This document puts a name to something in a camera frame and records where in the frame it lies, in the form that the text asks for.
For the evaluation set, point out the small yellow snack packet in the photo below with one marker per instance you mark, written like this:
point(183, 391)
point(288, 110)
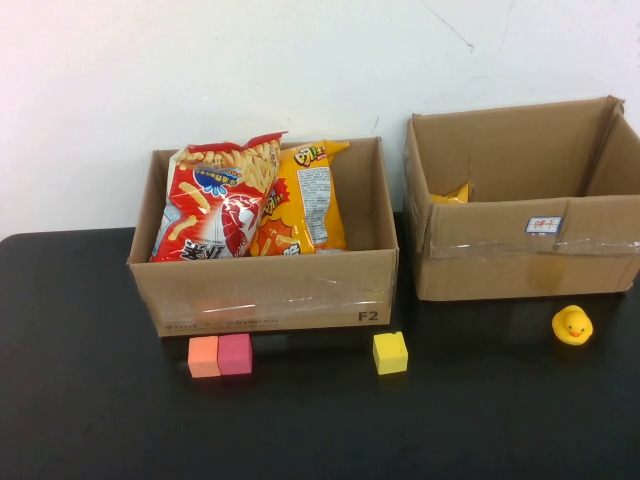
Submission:
point(452, 195)

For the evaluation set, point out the cardboard box with F2 print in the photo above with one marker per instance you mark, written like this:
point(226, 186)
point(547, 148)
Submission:
point(270, 295)

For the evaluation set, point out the pink foam cube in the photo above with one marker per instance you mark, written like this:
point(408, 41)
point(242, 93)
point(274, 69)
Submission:
point(236, 355)

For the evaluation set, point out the yellow rubber duck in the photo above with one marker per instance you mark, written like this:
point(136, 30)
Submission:
point(571, 327)

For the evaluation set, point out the large orange fries snack bag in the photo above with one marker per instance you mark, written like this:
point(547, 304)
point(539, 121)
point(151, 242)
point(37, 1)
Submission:
point(310, 210)

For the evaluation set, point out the white blue label sticker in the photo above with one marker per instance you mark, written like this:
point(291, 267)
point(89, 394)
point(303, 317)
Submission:
point(544, 225)

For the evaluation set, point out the orange foam cube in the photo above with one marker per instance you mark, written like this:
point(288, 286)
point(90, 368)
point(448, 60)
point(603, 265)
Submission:
point(204, 357)

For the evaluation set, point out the cardboard box with label sticker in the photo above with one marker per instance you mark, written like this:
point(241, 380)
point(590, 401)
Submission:
point(490, 265)

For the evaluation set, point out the yellow foam cube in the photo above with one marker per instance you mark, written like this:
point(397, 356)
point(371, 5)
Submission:
point(390, 354)

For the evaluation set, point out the red shrimp chips bag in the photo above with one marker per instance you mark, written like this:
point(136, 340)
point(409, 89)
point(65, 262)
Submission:
point(215, 215)

